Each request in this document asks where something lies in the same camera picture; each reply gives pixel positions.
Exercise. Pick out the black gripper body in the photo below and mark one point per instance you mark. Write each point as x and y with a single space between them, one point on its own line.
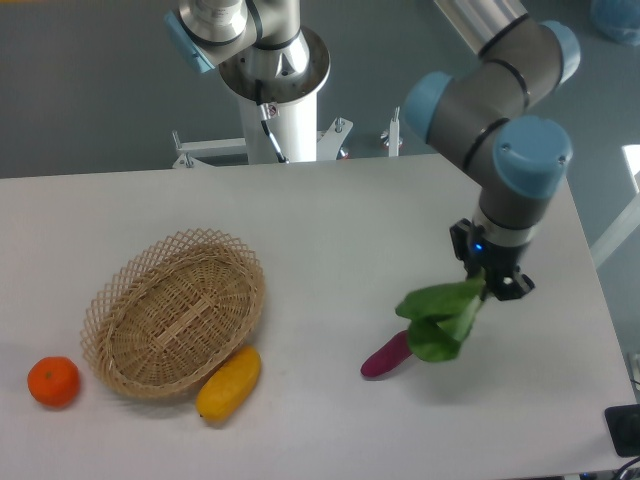
495 260

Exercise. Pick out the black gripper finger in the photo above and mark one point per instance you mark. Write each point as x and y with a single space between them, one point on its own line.
459 234
509 284

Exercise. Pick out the green bok choy vegetable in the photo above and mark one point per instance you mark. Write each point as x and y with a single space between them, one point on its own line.
441 317

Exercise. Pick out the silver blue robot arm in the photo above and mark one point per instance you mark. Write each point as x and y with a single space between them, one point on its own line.
481 124

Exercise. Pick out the purple sweet potato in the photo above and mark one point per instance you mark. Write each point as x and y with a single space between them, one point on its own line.
388 357

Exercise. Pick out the black device at table corner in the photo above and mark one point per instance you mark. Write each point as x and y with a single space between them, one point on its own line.
623 425

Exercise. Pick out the blue object top right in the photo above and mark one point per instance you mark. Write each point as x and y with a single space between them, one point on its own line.
617 19

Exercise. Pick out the yellow mango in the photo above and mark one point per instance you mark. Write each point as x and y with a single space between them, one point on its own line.
226 390

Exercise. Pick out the woven wicker basket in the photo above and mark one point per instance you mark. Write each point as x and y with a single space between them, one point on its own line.
173 314

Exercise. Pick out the orange tangerine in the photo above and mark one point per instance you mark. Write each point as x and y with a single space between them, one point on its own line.
54 381

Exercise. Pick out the white bracket right edge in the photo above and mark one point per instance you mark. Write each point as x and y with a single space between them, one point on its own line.
633 360

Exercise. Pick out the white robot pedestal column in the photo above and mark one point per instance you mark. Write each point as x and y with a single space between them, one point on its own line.
287 79

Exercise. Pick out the white metal base frame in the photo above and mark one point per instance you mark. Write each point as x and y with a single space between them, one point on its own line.
276 140

